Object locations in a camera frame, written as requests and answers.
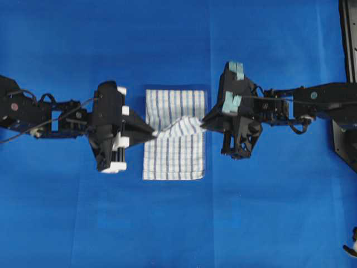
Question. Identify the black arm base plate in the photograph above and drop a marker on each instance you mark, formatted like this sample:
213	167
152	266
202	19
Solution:
345	144

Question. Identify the black white clamp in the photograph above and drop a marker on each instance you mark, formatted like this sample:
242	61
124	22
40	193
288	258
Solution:
351	250

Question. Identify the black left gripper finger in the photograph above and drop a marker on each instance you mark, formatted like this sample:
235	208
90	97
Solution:
132	138
133	121

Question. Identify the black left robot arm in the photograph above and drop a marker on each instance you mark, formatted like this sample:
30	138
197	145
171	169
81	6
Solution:
44	118

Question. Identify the black table edge rail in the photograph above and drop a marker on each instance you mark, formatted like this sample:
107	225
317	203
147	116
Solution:
347	11

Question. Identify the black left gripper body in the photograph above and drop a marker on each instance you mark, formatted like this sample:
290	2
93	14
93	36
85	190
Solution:
105	127

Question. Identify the white blue striped towel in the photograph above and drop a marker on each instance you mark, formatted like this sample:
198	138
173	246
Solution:
178	150

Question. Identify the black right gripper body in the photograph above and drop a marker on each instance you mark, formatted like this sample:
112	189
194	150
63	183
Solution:
236	106

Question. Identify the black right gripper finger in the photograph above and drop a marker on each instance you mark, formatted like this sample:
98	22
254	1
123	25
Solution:
216	125
214	112

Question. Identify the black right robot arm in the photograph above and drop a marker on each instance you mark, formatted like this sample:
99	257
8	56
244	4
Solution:
297	108

